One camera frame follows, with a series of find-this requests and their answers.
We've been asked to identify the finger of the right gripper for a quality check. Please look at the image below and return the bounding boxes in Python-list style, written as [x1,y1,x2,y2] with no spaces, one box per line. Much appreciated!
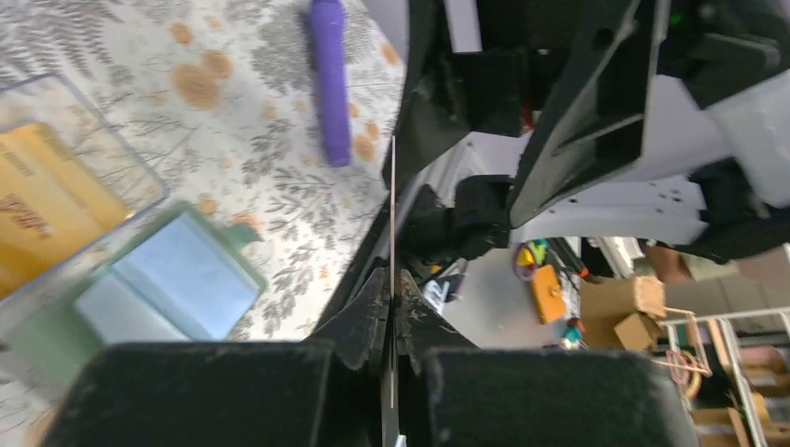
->
[381,1,482,192]
[509,1,669,228]

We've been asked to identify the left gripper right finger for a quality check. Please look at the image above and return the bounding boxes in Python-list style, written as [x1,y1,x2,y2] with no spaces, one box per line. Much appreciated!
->
[392,270,698,446]

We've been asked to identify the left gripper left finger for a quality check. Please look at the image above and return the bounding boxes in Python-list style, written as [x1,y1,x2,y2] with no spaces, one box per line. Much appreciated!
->
[42,267,393,446]

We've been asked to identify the gold vip card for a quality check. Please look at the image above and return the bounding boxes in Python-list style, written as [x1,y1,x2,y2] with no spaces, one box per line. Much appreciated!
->
[1,122,133,297]
[388,134,398,410]

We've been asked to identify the green card holder wallet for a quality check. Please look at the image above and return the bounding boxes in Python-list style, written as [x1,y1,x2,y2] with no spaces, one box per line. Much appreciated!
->
[1,201,267,385]

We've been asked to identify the clear box with orange blocks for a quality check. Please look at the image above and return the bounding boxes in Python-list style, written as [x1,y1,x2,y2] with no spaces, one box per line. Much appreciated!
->
[1,73,169,331]

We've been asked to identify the gold VIP card in box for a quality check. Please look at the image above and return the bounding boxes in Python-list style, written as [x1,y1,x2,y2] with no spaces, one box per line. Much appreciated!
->
[1,122,133,297]

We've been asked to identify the purple cylinder tube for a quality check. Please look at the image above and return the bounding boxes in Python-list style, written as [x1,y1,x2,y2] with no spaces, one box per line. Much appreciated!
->
[308,0,351,167]

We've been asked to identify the cardboard boxes in background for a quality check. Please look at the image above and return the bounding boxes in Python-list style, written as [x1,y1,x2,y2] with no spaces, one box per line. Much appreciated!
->
[579,277,666,352]

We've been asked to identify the floral table mat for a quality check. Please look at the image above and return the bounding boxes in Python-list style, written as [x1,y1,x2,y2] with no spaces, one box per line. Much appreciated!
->
[1,1,403,446]

